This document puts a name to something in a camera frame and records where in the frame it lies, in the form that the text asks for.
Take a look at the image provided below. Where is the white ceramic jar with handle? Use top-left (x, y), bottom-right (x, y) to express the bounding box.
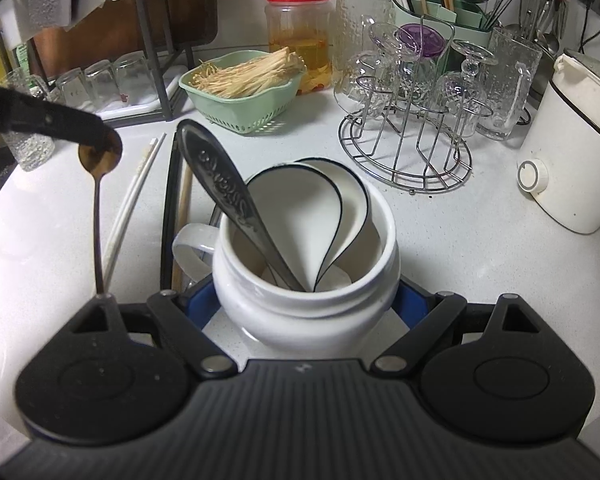
top-left (171, 159), bottom-right (401, 360)

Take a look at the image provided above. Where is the white ceramic soup spoon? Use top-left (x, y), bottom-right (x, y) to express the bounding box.
top-left (247, 164), bottom-right (342, 292)
top-left (299, 157), bottom-right (381, 292)

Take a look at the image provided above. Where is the copper coloured small spoon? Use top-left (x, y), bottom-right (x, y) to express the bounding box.
top-left (78, 145), bottom-right (121, 295)

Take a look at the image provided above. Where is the embossed stainless steel spoon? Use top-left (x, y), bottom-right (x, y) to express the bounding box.
top-left (176, 119), bottom-right (306, 292)

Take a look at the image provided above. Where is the tall textured glass mug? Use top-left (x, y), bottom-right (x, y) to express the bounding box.
top-left (0, 68), bottom-right (56, 172)

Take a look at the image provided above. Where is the small upturned drinking glass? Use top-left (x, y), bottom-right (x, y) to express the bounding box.
top-left (55, 68), bottom-right (95, 112)

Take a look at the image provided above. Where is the wooden chopstick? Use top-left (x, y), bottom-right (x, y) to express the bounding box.
top-left (171, 164), bottom-right (193, 292)

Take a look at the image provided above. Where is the steel cleaver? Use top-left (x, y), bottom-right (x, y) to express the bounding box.
top-left (0, 0), bottom-right (106, 49)

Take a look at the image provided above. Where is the green plastic basket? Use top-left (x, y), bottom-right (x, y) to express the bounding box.
top-left (178, 48), bottom-right (306, 134)

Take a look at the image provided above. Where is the wooden cutting board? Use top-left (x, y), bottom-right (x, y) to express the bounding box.
top-left (34, 0), bottom-right (218, 77)

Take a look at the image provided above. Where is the white electric cooker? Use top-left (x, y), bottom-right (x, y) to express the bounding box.
top-left (516, 49), bottom-right (600, 234)

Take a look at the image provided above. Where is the bundle of dried noodles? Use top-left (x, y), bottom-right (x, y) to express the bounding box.
top-left (188, 47), bottom-right (306, 99)

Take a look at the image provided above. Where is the textured glass mug right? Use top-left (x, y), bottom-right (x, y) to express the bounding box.
top-left (477, 27), bottom-right (542, 141)

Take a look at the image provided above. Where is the purple lid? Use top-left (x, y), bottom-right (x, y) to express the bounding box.
top-left (398, 23), bottom-right (445, 58)

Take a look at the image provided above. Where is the textured glass pitcher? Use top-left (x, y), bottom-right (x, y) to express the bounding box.
top-left (332, 0), bottom-right (394, 114)

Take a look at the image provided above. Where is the green utensil holder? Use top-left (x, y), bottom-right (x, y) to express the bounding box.
top-left (390, 0), bottom-right (491, 48)

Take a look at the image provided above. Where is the red lidded plastic jar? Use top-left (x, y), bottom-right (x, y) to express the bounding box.
top-left (265, 0), bottom-right (332, 93)

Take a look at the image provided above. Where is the black dish rack frame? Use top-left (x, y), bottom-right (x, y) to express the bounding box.
top-left (0, 0), bottom-right (216, 126)

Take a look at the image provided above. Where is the wire glass drying rack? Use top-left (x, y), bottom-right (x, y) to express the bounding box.
top-left (338, 23), bottom-right (496, 194)

